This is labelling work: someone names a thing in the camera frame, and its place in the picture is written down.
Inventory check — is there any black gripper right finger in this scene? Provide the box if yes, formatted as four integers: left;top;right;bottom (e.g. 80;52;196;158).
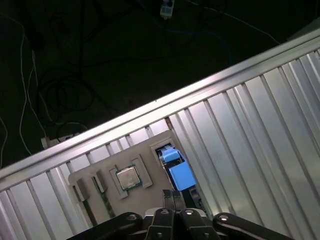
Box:
174;191;295;240

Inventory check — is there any green RAM stick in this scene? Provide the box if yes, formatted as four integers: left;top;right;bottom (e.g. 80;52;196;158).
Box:
91;176;116;219
73;184;98;227

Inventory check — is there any grey parts rack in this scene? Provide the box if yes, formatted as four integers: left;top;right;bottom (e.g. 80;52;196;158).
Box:
67;129;208;226

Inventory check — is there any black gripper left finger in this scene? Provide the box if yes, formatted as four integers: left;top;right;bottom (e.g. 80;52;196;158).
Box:
66;189;176;240

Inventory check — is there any silver CPU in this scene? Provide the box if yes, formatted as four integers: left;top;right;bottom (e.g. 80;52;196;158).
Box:
116;167;144;191

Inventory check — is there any thin white cable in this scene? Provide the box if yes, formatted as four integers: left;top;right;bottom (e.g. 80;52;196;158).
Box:
0;14;52;156

